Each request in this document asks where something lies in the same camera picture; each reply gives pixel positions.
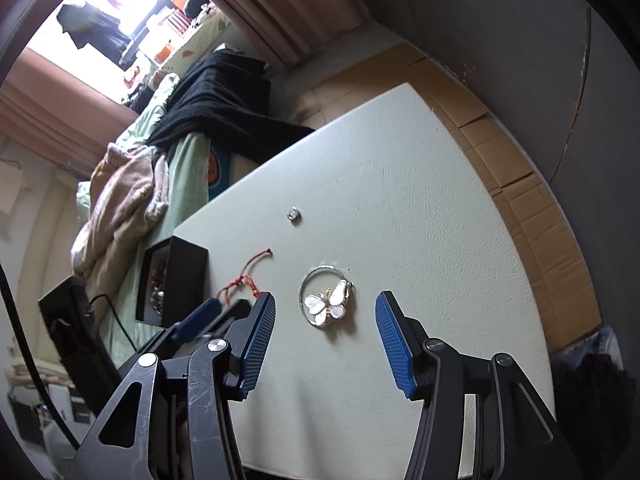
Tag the black knitted blanket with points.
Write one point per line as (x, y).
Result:
(215, 105)

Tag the black hanging clothing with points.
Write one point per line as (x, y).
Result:
(95, 25)

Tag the pink curtain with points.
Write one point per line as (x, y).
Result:
(50, 105)
(280, 5)

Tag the pink fleece blanket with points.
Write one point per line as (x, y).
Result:
(125, 200)

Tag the dark cloth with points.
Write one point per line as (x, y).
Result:
(595, 385)

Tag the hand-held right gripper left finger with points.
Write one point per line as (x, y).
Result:
(257, 340)

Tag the bed with green sheet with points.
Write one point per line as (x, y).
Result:
(185, 180)

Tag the green floral quilt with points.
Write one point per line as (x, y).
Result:
(150, 110)

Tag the silver butterfly bangle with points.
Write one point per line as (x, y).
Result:
(327, 305)

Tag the dark grey wardrobe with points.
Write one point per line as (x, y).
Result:
(500, 35)

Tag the floral window seat cushion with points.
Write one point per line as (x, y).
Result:
(200, 35)

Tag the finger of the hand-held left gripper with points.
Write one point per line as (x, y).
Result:
(200, 316)
(235, 312)

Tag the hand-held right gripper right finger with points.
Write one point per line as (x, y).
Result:
(395, 350)

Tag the black jewelry box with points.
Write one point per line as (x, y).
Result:
(187, 275)

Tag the cardboard floor sheets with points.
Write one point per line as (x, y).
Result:
(525, 185)

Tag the white cloth on wall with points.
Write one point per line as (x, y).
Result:
(10, 185)

